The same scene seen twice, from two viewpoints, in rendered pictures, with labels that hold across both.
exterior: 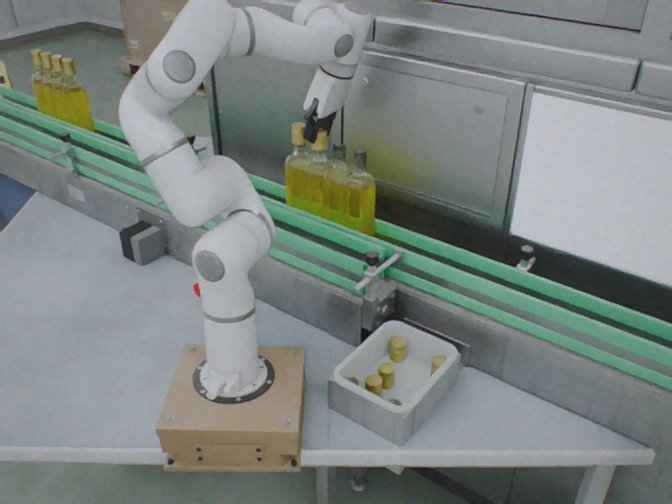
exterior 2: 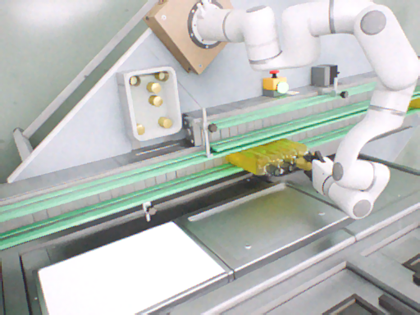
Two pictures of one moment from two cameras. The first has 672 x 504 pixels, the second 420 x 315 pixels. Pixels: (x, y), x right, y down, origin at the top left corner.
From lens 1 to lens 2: 0.66 m
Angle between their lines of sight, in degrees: 25
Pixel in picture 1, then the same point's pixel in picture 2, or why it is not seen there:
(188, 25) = (399, 43)
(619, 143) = (150, 287)
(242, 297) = (231, 24)
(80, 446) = not seen: outside the picture
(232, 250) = (254, 20)
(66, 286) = not seen: hidden behind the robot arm
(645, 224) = (101, 271)
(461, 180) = (220, 220)
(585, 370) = (69, 180)
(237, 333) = (219, 19)
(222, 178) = (298, 41)
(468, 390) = (118, 136)
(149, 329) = not seen: hidden behind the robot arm
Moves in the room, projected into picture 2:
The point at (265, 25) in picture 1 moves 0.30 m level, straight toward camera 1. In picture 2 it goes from (379, 120) to (317, 30)
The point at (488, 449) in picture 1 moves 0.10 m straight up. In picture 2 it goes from (80, 108) to (88, 113)
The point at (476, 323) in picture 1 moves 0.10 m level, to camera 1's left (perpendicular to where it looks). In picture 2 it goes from (142, 160) to (162, 137)
